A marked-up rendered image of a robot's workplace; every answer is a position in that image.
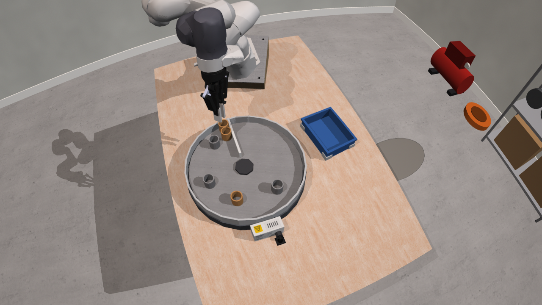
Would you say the blue plastic crate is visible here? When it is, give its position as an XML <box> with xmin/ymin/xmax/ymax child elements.
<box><xmin>300</xmin><ymin>107</ymin><xmax>357</xmax><ymax>161</ymax></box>

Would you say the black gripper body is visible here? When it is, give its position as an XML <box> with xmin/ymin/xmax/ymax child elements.
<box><xmin>201</xmin><ymin>67</ymin><xmax>227</xmax><ymax>92</ymax></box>

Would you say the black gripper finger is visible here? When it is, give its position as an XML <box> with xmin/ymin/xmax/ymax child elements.
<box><xmin>218</xmin><ymin>71</ymin><xmax>229</xmax><ymax>118</ymax></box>
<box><xmin>200</xmin><ymin>83</ymin><xmax>222</xmax><ymax>122</ymax></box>

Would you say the grey round turning table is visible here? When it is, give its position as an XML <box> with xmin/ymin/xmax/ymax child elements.
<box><xmin>184</xmin><ymin>116</ymin><xmax>307</xmax><ymax>246</ymax></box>

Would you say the bronze bushing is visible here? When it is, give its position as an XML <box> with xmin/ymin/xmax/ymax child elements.
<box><xmin>230</xmin><ymin>191</ymin><xmax>243</xmax><ymax>206</ymax></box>
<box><xmin>221</xmin><ymin>127</ymin><xmax>232</xmax><ymax>141</ymax></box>
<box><xmin>218</xmin><ymin>119</ymin><xmax>229</xmax><ymax>132</ymax></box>

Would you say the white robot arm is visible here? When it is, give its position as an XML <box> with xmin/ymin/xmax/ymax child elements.
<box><xmin>141</xmin><ymin>0</ymin><xmax>260</xmax><ymax>80</ymax></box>

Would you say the grey metal bushing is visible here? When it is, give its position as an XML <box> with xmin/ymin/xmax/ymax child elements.
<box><xmin>209</xmin><ymin>135</ymin><xmax>220</xmax><ymax>150</ymax></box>
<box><xmin>271</xmin><ymin>179</ymin><xmax>284</xmax><ymax>195</ymax></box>
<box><xmin>203</xmin><ymin>173</ymin><xmax>216</xmax><ymax>189</ymax></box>

